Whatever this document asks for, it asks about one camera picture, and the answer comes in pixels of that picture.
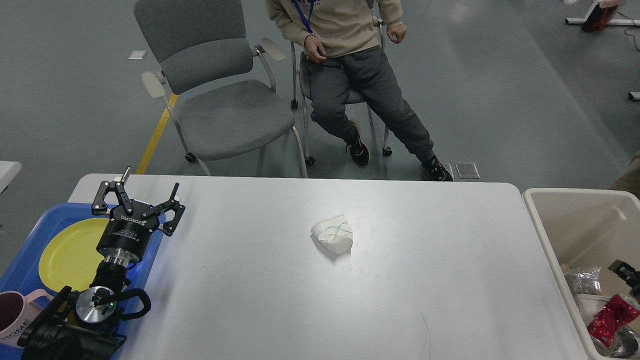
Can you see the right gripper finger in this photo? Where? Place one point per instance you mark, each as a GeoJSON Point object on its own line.
{"type": "Point", "coordinates": [629, 275]}

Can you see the white paper cup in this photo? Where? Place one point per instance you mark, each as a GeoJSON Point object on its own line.
{"type": "Point", "coordinates": [589, 305]}

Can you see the crushed red can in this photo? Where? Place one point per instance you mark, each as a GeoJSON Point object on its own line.
{"type": "Point", "coordinates": [617, 312]}

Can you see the grey office chair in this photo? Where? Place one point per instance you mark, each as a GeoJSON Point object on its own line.
{"type": "Point", "coordinates": [196, 42]}

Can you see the pink mug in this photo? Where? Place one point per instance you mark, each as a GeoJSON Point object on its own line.
{"type": "Point", "coordinates": [17, 312]}

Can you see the silver foil bag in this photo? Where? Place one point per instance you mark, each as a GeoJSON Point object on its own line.
{"type": "Point", "coordinates": [584, 281]}

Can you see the aluminium foil tray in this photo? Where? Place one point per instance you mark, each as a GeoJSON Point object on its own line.
{"type": "Point", "coordinates": [625, 345]}

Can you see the person's wheeled chair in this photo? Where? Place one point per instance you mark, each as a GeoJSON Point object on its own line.
{"type": "Point", "coordinates": [300, 68]}

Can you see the white side table corner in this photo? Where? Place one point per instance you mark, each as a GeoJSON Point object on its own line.
{"type": "Point", "coordinates": [8, 171]}

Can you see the beige plastic bin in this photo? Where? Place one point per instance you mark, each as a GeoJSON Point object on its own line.
{"type": "Point", "coordinates": [585, 228]}

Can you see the blue plastic tray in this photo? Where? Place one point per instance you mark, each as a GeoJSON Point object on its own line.
{"type": "Point", "coordinates": [22, 275]}

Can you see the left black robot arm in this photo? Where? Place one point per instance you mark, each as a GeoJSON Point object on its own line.
{"type": "Point", "coordinates": [81, 325]}

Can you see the white tissue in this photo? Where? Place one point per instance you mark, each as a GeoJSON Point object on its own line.
{"type": "Point", "coordinates": [335, 234]}

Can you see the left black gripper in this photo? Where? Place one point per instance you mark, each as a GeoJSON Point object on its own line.
{"type": "Point", "coordinates": [132, 235]}

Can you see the yellow plate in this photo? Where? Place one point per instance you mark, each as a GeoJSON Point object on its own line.
{"type": "Point", "coordinates": [71, 258]}

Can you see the seated person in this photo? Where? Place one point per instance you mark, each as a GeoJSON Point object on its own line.
{"type": "Point", "coordinates": [340, 40]}

